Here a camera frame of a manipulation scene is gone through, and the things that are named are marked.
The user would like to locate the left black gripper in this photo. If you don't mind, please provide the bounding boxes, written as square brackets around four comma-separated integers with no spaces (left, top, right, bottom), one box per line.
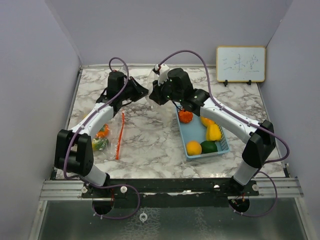
[119,76,151,102]

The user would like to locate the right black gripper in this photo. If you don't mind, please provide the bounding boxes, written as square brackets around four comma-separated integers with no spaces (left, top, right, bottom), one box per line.
[148,76,183,107]

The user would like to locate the bumpy red orange tangerine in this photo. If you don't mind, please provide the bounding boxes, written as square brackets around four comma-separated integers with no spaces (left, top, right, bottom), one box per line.
[178,109,193,124]

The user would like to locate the orange bell pepper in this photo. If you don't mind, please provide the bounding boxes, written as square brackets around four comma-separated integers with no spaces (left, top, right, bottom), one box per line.
[200,116,215,128]

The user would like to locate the yellow bell pepper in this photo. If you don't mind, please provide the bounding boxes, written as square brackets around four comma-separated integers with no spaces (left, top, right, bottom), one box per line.
[205,124,222,142]

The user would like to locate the yellow orange peach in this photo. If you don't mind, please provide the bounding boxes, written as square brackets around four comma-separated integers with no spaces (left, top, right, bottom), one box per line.
[185,141,202,156]

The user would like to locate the clear zip top bag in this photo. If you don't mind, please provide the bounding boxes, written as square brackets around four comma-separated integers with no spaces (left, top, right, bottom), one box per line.
[93,109,125,161]

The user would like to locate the clear zip bag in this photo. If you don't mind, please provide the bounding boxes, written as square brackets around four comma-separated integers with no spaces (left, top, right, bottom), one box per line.
[145,70,161,113]
[93,109,125,161]

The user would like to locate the green yellow mango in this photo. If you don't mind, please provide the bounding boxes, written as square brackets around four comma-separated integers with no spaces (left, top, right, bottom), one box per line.
[92,137,109,151]

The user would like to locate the orange tomato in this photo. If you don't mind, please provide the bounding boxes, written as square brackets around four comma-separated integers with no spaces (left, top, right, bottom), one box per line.
[96,124,110,138]

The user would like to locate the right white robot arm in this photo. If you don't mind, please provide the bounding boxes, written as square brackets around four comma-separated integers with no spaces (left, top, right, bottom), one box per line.
[149,65,276,196]

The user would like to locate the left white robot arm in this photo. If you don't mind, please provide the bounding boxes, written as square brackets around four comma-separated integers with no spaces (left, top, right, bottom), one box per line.
[54,70,149,198]

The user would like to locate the light blue plastic basket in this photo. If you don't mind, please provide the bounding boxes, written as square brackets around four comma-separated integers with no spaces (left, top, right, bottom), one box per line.
[176,109,230,161]

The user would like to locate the small whiteboard with writing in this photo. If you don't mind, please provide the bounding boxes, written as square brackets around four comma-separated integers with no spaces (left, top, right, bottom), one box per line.
[216,46,266,83]

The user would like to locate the green avocado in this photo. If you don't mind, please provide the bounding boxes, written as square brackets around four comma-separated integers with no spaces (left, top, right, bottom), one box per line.
[200,140,218,154]

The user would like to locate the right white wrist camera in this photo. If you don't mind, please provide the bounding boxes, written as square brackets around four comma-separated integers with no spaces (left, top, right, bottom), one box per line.
[153,63,171,86]

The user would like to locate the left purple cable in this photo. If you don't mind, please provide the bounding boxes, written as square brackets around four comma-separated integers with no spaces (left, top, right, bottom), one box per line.
[62,57,141,221]

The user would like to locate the purple cable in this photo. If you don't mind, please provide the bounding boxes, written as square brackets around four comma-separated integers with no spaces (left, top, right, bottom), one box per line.
[153,49,291,218]
[62,57,141,221]

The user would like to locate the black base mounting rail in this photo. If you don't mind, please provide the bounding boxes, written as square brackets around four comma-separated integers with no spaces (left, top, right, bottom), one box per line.
[81,178,259,209]

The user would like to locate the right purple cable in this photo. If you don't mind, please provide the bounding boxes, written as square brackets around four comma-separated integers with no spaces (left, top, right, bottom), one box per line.
[153,49,291,218]

